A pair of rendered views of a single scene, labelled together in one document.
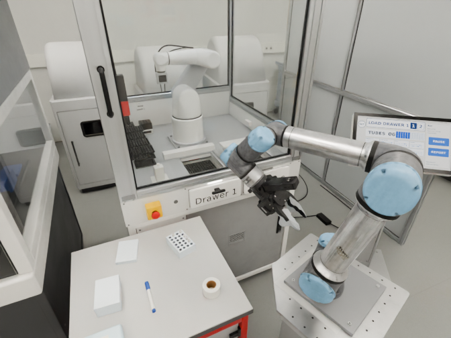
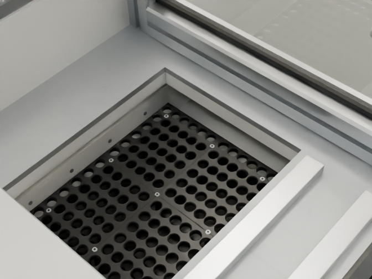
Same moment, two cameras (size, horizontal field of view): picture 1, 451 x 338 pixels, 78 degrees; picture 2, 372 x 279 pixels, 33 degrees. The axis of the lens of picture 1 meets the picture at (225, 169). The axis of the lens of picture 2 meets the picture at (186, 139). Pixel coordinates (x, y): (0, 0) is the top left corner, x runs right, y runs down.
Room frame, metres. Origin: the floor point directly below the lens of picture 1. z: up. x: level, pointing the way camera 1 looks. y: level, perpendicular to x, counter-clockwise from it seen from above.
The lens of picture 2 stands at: (1.64, 0.24, 1.45)
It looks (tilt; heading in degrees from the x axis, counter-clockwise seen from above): 49 degrees down; 248
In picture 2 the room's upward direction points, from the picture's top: 2 degrees counter-clockwise
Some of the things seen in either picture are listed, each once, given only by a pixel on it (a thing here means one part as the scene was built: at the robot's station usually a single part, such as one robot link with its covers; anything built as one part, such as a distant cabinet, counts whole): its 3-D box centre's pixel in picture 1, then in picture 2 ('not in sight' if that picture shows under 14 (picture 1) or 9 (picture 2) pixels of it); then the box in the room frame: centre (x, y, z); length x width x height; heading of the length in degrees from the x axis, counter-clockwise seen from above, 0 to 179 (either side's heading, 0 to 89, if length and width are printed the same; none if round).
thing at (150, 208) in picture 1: (154, 210); not in sight; (1.06, 0.34, 0.88); 0.07 x 0.05 x 0.07; 114
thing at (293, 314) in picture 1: (325, 298); not in sight; (0.71, -0.41, 0.70); 0.45 x 0.44 x 0.12; 42
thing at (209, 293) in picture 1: (211, 288); not in sight; (0.70, 0.05, 0.78); 0.07 x 0.07 x 0.04
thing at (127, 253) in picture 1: (127, 251); not in sight; (0.90, 0.44, 0.77); 0.13 x 0.09 x 0.02; 12
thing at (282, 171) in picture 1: (266, 179); not in sight; (1.34, -0.24, 0.87); 0.29 x 0.02 x 0.11; 114
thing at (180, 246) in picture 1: (180, 243); not in sight; (0.94, 0.21, 0.78); 0.12 x 0.08 x 0.04; 38
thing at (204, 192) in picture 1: (215, 192); not in sight; (1.21, 0.05, 0.87); 0.29 x 0.02 x 0.11; 114
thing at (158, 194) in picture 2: not in sight; (158, 211); (1.52, -0.15, 0.87); 0.22 x 0.18 x 0.06; 24
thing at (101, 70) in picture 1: (106, 94); not in sight; (1.02, 0.44, 1.45); 0.05 x 0.03 x 0.19; 24
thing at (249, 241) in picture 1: (198, 208); not in sight; (1.67, 0.20, 0.40); 1.03 x 0.95 x 0.80; 114
